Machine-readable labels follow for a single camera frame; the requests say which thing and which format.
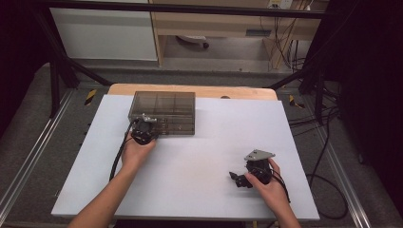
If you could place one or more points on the person's left hand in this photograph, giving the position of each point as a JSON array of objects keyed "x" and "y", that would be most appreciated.
[{"x": 136, "y": 156}]

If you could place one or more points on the light wooden desk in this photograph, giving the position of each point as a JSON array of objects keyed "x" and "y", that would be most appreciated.
[{"x": 221, "y": 23}]

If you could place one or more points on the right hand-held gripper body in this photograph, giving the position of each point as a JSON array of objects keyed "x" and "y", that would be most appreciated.
[{"x": 259, "y": 167}]

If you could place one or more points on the white power strip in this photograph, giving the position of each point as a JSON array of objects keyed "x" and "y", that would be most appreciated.
[{"x": 280, "y": 3}]

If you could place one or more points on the light wooden table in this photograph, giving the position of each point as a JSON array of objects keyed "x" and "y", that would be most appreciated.
[{"x": 221, "y": 90}]

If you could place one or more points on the smoky acrylic high drawer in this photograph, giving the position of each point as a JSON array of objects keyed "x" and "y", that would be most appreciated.
[{"x": 174, "y": 119}]

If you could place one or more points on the black metal stand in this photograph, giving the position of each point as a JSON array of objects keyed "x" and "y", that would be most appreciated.
[
  {"x": 55, "y": 82},
  {"x": 318, "y": 85}
]

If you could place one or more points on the black metal crossbar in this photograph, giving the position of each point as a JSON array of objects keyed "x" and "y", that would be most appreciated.
[{"x": 190, "y": 9}]

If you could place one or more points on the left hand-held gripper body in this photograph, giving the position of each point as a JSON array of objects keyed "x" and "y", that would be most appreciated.
[{"x": 144, "y": 131}]

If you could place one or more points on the dark curtain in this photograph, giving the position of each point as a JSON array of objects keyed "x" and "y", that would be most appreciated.
[
  {"x": 374, "y": 95},
  {"x": 15, "y": 57}
]

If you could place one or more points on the person's right hand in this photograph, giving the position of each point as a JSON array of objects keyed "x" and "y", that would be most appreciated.
[{"x": 274, "y": 194}]

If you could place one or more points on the white chair base with caster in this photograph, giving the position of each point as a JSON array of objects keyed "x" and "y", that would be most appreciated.
[{"x": 193, "y": 39}]

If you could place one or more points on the smoky acrylic drawer box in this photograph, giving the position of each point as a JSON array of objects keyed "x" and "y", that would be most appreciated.
[{"x": 164, "y": 103}]

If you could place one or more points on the metal floor rail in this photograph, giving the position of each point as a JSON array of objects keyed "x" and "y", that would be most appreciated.
[
  {"x": 34, "y": 152},
  {"x": 345, "y": 183}
]

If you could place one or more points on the smoky acrylic low drawer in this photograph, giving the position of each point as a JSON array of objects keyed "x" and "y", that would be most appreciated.
[{"x": 177, "y": 129}]

